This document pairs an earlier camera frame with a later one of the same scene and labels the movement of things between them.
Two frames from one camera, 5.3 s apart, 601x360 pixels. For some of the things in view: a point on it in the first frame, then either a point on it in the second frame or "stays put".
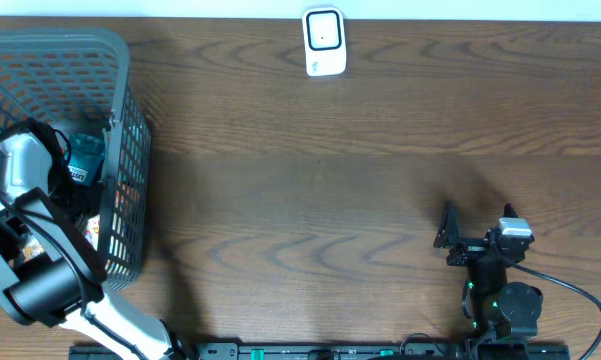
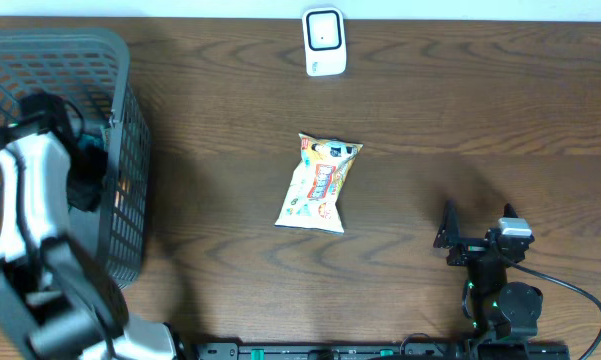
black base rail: [464, 351] stays put
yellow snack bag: [91, 226] to [313, 197]
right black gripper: [449, 236] stays put
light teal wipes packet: [106, 151] stays put
